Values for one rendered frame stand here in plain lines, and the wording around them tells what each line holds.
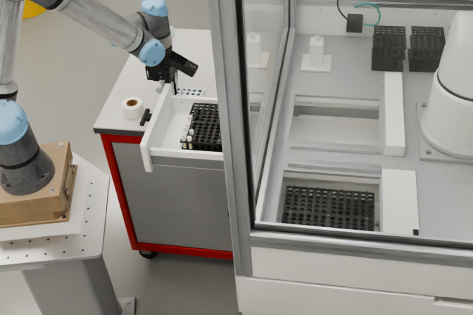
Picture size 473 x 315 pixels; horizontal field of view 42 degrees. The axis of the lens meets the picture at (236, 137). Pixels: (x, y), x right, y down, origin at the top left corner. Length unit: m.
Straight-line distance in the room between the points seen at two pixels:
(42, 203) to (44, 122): 1.69
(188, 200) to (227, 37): 1.36
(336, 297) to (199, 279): 1.21
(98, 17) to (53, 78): 2.14
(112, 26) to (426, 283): 0.98
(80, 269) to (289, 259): 0.85
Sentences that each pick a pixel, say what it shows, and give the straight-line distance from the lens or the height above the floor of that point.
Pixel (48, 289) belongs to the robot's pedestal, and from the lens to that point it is 2.06.
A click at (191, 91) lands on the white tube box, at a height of 0.80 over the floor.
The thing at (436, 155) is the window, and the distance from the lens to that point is 1.09.
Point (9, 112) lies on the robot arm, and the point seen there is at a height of 1.09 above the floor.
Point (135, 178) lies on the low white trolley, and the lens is 2.23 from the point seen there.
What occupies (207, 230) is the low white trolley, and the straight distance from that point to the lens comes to 2.35.
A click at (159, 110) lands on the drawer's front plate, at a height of 0.93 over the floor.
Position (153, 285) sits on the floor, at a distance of 2.55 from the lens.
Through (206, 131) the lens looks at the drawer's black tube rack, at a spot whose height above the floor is 0.90.
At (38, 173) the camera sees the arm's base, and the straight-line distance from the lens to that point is 1.75.
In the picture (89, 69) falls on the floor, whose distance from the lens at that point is 3.73.
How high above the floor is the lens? 2.06
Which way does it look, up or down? 42 degrees down
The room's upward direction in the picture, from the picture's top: 4 degrees counter-clockwise
